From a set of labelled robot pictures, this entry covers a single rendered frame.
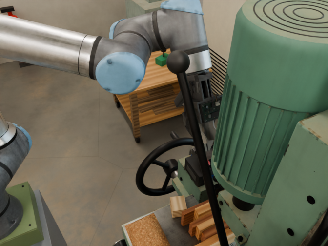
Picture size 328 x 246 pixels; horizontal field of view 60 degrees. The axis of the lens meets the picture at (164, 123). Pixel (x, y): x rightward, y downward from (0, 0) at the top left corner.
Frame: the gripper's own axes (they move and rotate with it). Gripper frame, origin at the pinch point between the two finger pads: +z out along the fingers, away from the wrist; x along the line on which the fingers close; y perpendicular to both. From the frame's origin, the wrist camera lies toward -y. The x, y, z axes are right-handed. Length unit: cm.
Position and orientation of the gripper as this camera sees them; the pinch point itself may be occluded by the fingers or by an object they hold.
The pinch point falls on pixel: (205, 146)
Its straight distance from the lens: 77.2
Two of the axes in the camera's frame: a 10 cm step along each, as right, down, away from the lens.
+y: 3.7, 1.6, -9.1
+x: 9.0, -3.0, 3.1
